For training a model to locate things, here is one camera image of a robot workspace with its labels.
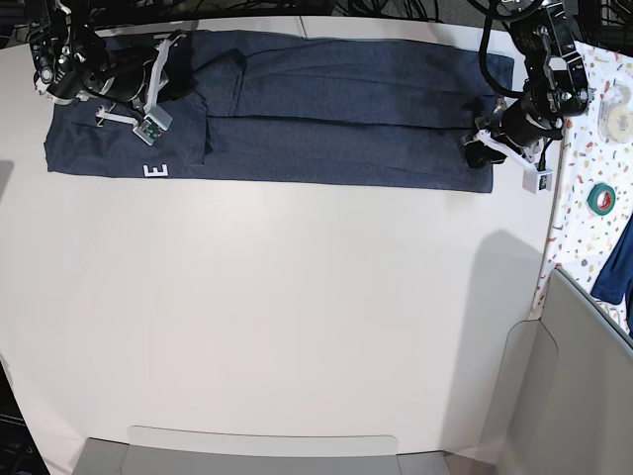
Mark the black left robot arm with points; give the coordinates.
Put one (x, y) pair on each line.
(555, 90)

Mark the clear tape dispenser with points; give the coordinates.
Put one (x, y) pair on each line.
(615, 115)

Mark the grey front divider panel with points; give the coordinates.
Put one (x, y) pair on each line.
(153, 450)

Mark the dark blue printed t-shirt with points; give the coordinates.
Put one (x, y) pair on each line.
(267, 107)

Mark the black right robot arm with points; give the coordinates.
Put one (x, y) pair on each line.
(73, 62)

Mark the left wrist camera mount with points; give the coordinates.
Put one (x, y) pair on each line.
(534, 180)

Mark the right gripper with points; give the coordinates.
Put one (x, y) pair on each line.
(130, 67)

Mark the green tape roll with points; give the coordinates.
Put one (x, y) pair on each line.
(601, 199)

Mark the terrazzo patterned side surface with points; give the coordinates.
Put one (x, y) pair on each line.
(579, 241)

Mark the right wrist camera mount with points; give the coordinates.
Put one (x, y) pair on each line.
(147, 119)

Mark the blue cloth at right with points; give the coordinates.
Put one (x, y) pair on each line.
(614, 282)

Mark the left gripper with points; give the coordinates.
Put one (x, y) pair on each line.
(508, 132)

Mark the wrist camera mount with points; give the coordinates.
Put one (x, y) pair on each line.
(147, 119)
(534, 180)

